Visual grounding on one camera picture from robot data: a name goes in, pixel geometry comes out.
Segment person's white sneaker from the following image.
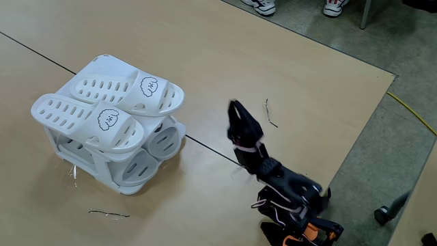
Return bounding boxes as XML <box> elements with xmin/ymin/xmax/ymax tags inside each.
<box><xmin>322</xmin><ymin>0</ymin><xmax>350</xmax><ymax>18</ymax></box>
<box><xmin>240</xmin><ymin>0</ymin><xmax>277</xmax><ymax>17</ymax></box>

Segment white poodle slipper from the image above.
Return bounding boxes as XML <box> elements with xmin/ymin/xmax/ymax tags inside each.
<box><xmin>70</xmin><ymin>69</ymin><xmax>186</xmax><ymax>118</ymax></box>
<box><xmin>30</xmin><ymin>93</ymin><xmax>146</xmax><ymax>154</ymax></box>

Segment white two-shelf shoe rack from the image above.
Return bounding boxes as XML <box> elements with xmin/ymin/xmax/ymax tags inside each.
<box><xmin>37</xmin><ymin>53</ymin><xmax>187</xmax><ymax>195</ymax></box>

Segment grey metal chair leg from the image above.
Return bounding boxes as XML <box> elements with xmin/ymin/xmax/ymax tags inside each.
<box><xmin>359</xmin><ymin>0</ymin><xmax>373</xmax><ymax>30</ymax></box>

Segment black caster with leg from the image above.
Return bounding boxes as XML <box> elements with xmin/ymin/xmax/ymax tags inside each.
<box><xmin>373</xmin><ymin>191</ymin><xmax>411</xmax><ymax>226</ymax></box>

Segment yellow floor cable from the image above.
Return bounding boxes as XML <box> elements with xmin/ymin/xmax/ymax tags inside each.
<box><xmin>386</xmin><ymin>91</ymin><xmax>437</xmax><ymax>137</ymax></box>

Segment clear tape strip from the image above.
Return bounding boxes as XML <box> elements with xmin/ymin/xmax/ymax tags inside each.
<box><xmin>87</xmin><ymin>208</ymin><xmax>131</xmax><ymax>220</ymax></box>
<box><xmin>264</xmin><ymin>98</ymin><xmax>279</xmax><ymax>129</ymax></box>

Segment grey bear slipper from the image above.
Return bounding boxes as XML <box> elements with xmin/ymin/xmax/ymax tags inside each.
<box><xmin>142</xmin><ymin>117</ymin><xmax>182</xmax><ymax>162</ymax></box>
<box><xmin>56</xmin><ymin>131</ymin><xmax>160</xmax><ymax>188</ymax></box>

